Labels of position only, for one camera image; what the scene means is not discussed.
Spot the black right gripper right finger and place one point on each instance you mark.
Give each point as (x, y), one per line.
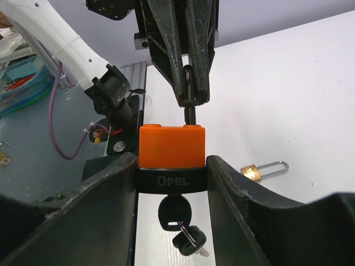
(252, 225)

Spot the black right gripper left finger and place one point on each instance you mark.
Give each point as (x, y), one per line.
(90, 223)

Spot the orange black Opel padlock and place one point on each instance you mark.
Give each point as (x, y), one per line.
(172, 158)

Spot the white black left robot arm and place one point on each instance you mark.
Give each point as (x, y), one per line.
(100, 80)

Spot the brass long-shackle padlock left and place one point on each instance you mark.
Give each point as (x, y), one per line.
(258, 173)

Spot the clear bin with tubing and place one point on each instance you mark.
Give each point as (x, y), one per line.
(24, 82)

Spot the aluminium table edge rail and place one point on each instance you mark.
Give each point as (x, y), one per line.
(136, 74)

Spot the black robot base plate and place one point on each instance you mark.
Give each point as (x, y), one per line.
(116, 142)

